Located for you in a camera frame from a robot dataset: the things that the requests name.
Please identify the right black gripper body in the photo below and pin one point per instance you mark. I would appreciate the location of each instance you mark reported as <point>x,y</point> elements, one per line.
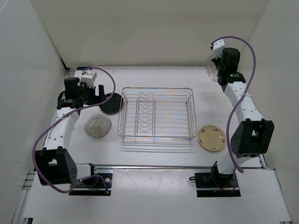
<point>219,70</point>

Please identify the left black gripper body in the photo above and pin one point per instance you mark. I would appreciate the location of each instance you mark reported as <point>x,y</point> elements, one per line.
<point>88,94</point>

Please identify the clear glass plate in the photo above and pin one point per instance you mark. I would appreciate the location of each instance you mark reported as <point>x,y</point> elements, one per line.
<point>212,67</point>
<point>98,126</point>

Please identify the black round plate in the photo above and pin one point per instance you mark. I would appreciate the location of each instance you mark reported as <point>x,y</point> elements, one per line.
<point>113,105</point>

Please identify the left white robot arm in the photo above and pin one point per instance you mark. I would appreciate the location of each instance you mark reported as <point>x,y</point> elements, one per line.
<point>54,161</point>

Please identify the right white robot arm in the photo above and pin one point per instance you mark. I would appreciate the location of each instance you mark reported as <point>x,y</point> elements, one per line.
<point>253,134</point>

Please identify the cream floral plate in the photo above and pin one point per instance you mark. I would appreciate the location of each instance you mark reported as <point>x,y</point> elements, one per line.
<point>211,138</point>

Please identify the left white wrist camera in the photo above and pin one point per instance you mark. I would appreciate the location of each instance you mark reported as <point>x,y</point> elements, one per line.
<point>90,77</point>

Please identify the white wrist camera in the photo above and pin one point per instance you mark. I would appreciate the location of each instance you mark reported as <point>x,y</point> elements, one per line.
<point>90,77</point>
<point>217,47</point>

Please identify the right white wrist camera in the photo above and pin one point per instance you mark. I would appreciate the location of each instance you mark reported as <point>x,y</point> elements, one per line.
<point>217,47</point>

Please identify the chrome wire dish rack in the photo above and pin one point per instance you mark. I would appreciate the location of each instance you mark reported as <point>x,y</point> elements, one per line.
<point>157,113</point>

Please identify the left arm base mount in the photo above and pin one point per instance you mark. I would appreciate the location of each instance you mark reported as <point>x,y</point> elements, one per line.
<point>95,186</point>

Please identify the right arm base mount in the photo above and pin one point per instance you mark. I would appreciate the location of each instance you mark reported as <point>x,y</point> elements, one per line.
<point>213,186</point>

